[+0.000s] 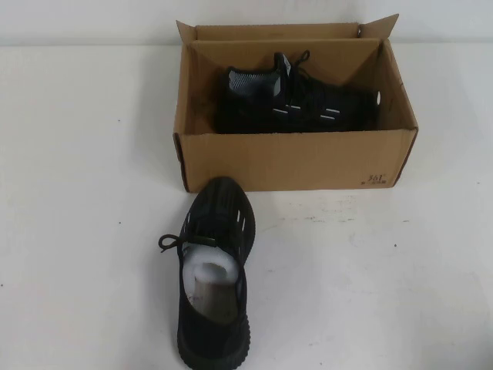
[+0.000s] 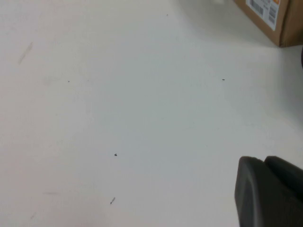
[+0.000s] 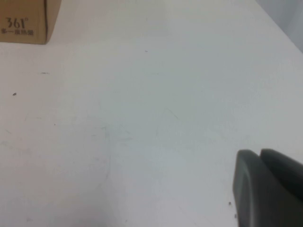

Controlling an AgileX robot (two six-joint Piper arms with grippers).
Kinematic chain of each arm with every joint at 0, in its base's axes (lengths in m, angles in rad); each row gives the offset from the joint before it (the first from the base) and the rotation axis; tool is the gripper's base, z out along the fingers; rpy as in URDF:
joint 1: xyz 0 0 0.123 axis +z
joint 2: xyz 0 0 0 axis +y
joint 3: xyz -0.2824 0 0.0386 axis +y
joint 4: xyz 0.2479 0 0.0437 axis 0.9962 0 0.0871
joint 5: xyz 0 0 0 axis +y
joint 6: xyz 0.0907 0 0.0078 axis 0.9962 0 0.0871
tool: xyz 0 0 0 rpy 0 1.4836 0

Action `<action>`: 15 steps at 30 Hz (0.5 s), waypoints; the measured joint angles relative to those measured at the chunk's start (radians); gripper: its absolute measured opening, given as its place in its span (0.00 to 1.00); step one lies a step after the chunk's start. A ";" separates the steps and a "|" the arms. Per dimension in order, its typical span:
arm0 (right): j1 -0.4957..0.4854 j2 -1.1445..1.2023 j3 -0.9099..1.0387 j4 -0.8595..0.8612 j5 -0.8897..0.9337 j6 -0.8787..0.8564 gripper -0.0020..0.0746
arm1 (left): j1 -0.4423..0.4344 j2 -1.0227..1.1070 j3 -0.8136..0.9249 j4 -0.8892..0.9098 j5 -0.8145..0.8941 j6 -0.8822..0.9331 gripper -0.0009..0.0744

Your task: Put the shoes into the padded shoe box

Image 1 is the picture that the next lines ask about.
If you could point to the black knit sneaker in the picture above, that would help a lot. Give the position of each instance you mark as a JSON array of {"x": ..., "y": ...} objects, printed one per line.
[
  {"x": 210, "y": 339},
  {"x": 308, "y": 104}
]

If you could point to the brown cardboard shoe box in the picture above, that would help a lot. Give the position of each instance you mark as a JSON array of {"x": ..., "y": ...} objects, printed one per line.
[{"x": 292, "y": 162}]

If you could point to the white foam shoe stuffing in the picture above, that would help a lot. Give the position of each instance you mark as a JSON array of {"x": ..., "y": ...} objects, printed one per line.
[{"x": 204, "y": 270}]

